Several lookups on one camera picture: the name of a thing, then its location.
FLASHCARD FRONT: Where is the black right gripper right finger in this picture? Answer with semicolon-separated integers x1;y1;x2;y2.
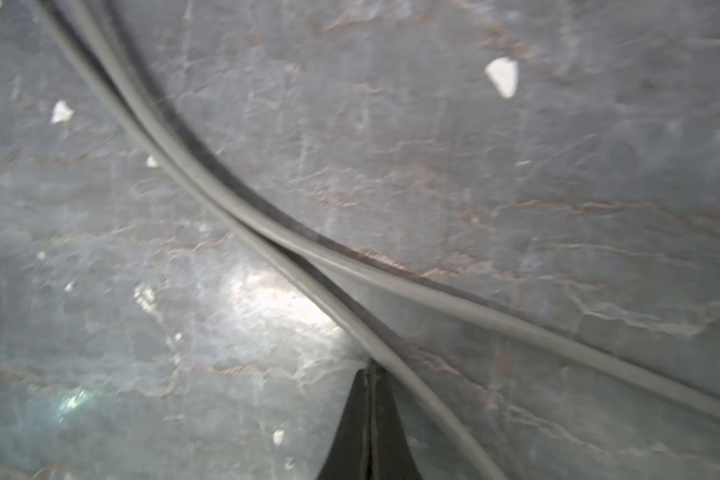
368;364;422;480

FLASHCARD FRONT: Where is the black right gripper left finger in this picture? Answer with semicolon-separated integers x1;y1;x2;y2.
317;369;371;480

